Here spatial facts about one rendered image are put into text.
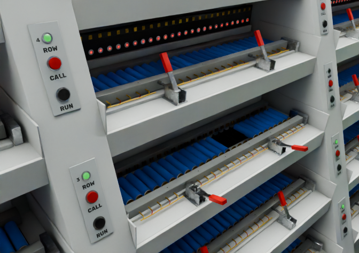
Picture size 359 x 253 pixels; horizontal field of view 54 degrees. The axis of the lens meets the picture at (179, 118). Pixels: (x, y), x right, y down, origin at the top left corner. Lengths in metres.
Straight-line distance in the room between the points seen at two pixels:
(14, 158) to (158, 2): 0.33
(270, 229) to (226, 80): 0.40
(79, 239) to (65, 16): 0.32
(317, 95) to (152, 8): 0.54
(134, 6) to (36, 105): 0.22
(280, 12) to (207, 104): 0.42
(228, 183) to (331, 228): 0.47
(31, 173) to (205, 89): 0.35
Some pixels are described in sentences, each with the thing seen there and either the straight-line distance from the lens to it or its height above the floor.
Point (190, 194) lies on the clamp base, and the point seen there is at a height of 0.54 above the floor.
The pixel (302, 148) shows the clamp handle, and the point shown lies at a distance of 0.82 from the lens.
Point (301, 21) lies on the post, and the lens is 0.97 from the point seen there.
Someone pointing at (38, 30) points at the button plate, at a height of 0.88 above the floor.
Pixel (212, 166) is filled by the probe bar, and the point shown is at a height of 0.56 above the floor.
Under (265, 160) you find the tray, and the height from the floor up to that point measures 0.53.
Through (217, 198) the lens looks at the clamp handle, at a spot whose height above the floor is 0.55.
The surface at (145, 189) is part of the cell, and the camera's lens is 0.69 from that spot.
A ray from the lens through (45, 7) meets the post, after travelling 0.51.
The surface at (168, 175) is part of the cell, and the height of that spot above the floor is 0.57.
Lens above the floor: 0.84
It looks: 13 degrees down
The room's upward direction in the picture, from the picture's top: 12 degrees counter-clockwise
